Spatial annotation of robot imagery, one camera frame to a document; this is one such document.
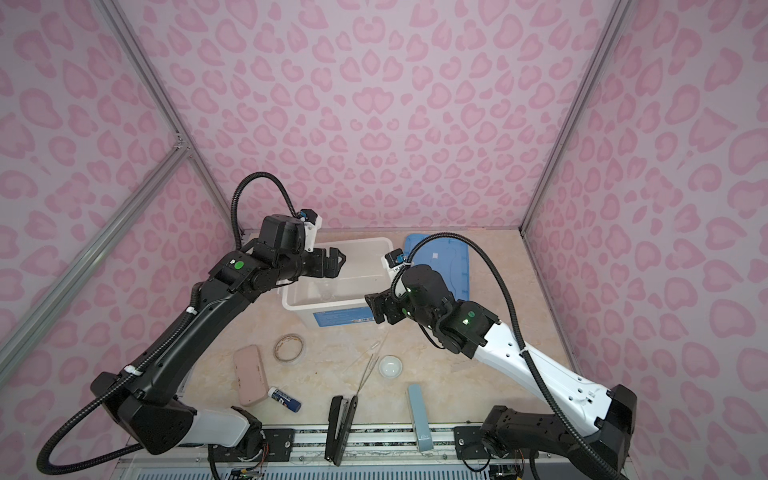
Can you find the blue glue stick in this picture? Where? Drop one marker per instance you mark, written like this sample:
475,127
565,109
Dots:
284,399

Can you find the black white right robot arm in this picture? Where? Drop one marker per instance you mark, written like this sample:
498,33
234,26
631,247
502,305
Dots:
589,424

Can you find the pink glasses case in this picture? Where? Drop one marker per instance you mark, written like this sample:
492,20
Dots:
252,385

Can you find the metal tweezers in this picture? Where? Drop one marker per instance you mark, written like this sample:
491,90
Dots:
373,356

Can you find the aluminium front rail base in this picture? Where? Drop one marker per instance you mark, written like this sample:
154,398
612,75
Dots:
385,451

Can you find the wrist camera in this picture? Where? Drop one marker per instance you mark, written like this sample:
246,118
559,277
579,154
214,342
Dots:
288,234
394,260

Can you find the clear glass watch dish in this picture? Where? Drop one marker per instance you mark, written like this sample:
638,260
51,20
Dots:
390,367

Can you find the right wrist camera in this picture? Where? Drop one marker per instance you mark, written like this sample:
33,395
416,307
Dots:
394,260

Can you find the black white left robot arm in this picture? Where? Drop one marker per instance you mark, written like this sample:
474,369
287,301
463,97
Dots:
146,404

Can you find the light blue rectangular case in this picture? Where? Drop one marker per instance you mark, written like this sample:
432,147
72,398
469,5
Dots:
420,423

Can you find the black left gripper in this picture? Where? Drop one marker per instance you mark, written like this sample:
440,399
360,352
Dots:
322,269

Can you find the white plastic storage bin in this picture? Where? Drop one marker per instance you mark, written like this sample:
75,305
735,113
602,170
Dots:
321,303

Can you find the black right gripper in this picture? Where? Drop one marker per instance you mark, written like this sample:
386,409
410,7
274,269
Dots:
377,306

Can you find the blue plastic bin lid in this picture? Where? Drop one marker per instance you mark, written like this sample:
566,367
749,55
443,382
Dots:
450,258

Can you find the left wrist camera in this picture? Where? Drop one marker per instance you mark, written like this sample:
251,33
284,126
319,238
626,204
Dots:
288,234

